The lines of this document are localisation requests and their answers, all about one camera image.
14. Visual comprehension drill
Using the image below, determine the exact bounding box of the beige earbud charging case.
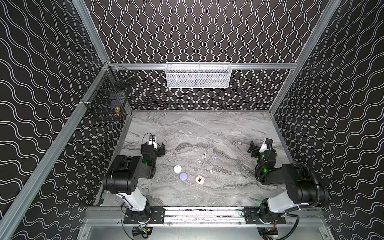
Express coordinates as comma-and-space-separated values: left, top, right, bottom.
195, 176, 205, 185

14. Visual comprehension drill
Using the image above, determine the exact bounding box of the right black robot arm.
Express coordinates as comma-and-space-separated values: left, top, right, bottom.
248, 138, 329, 214

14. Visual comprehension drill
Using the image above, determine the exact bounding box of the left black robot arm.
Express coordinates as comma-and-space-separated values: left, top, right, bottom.
103, 141, 166, 217

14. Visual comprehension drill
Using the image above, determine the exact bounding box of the white round charging case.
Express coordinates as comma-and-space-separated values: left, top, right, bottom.
173, 165, 182, 174

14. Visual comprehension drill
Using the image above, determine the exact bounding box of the purple round charging case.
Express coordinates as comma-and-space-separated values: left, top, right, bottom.
179, 172, 188, 182

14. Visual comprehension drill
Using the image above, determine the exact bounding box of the brass object in basket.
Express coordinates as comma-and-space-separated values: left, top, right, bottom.
115, 107, 121, 117

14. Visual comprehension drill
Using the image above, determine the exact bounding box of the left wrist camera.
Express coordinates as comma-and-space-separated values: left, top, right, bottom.
148, 135, 158, 149

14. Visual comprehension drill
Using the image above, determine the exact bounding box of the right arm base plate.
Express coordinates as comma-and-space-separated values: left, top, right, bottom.
241, 207, 286, 225

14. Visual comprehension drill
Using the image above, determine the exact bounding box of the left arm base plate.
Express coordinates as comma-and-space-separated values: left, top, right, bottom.
123, 207, 166, 225

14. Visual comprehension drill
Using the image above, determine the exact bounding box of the black wire wall basket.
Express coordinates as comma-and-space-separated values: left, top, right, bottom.
86, 66, 137, 122

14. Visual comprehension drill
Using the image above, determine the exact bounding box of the aluminium front rail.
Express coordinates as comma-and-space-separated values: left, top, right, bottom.
85, 205, 326, 228

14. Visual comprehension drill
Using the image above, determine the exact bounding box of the white mesh wall basket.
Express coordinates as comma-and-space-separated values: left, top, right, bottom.
165, 62, 232, 89

